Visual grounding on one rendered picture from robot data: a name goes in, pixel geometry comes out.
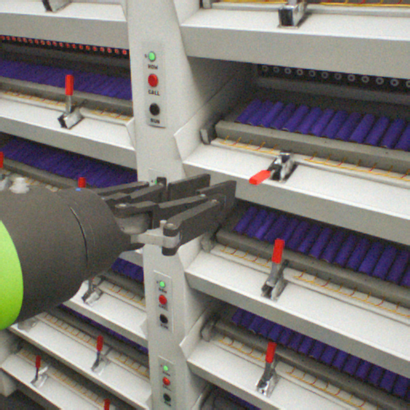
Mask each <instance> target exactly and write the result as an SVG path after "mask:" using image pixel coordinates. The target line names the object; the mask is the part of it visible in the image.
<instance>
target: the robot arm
mask: <svg viewBox="0 0 410 410"><path fill-rule="evenodd" d="M210 181H211V175H210V174H208V173H203V174H200V175H197V176H194V177H190V178H187V179H180V180H177V181H174V182H170V183H168V184H167V178H164V177H157V183H156V184H155V185H152V186H150V183H149V182H147V181H145V180H143V181H140V182H135V183H127V184H122V185H117V186H112V187H104V188H99V189H94V190H89V189H87V188H84V187H72V188H67V189H63V190H59V191H52V190H51V189H49V188H46V187H44V186H39V185H29V186H27V185H26V183H25V178H15V183H14V187H12V188H11V189H6V190H2V191H0V331H2V330H4V328H8V327H9V326H12V325H14V324H18V329H19V331H21V330H27V329H29V328H30V318H32V316H36V315H38V314H40V313H42V312H45V311H47V310H49V309H51V308H54V307H56V306H58V305H59V304H62V303H64V302H66V301H67V300H69V299H72V298H73V297H74V296H75V295H76V294H77V292H79V291H80V288H81V286H82V283H83V282H85V281H87V280H89V279H93V278H95V277H97V276H99V275H101V274H102V273H104V272H105V271H108V270H109V269H110V268H111V266H112V265H113V264H114V262H115V260H116V259H117V258H118V256H119V255H120V254H122V253H123V252H125V251H136V250H139V249H141V248H143V247H144V246H145V245H146V244H149V245H155V246H159V248H160V249H162V252H161V253H162V254H163V255H165V256H173V255H175V254H176V253H177V251H178V249H179V248H180V247H181V246H183V245H184V244H186V243H188V242H190V241H192V240H193V239H195V238H197V237H199V236H201V235H202V234H205V233H207V232H209V231H210V230H212V229H214V228H216V227H217V226H218V219H219V212H221V211H224V210H226V209H227V208H229V207H233V206H234V201H235V186H237V181H234V180H228V181H226V182H223V183H217V184H215V185H211V186H210ZM136 190H138V191H136Z"/></svg>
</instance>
